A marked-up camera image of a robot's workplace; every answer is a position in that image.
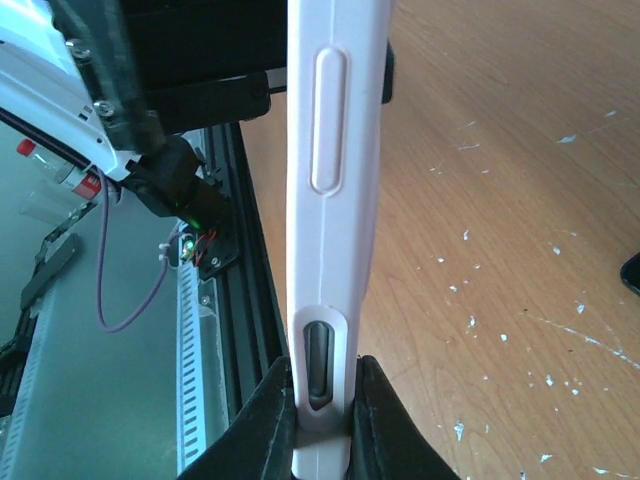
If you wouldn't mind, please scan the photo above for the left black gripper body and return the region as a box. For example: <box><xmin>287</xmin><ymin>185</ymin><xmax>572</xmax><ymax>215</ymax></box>
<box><xmin>119</xmin><ymin>0</ymin><xmax>396</xmax><ymax>136</ymax></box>

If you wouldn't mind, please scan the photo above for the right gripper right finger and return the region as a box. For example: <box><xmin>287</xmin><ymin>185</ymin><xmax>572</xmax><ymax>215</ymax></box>
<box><xmin>348</xmin><ymin>355</ymin><xmax>458</xmax><ymax>479</ymax></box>

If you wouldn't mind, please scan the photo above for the red capped plastic bottle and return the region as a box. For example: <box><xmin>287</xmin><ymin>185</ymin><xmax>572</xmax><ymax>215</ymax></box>
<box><xmin>16</xmin><ymin>138</ymin><xmax>102</xmax><ymax>201</ymax></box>

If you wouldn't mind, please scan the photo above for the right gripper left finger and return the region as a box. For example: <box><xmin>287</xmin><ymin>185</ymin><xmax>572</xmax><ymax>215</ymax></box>
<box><xmin>179</xmin><ymin>356</ymin><xmax>296</xmax><ymax>479</ymax></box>

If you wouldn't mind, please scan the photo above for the light blue cable duct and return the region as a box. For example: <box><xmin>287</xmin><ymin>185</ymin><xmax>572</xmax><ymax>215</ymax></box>
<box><xmin>176</xmin><ymin>264</ymin><xmax>207</xmax><ymax>475</ymax></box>

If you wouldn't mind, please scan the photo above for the phone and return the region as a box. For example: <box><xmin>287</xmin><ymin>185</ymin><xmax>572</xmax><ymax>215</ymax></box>
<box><xmin>304</xmin><ymin>321</ymin><xmax>334</xmax><ymax>411</ymax></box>
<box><xmin>620</xmin><ymin>253</ymin><xmax>640</xmax><ymax>295</ymax></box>

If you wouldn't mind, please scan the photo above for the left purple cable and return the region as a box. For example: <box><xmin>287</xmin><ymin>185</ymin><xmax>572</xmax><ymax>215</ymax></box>
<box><xmin>94</xmin><ymin>169</ymin><xmax>186</xmax><ymax>335</ymax></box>

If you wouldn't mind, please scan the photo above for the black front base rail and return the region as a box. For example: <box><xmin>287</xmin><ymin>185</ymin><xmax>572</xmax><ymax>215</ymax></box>
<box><xmin>205</xmin><ymin>123</ymin><xmax>288</xmax><ymax>422</ymax></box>

